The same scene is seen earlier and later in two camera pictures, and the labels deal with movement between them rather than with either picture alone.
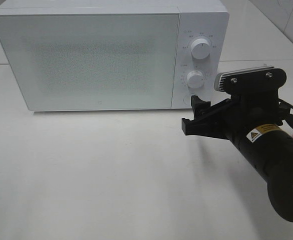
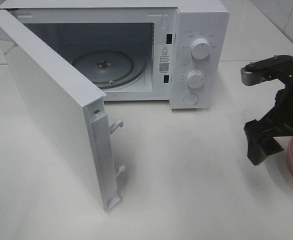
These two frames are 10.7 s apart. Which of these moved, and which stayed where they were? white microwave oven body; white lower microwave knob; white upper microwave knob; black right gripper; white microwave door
Moved: white microwave door; black right gripper
Stayed: white upper microwave knob; white lower microwave knob; white microwave oven body
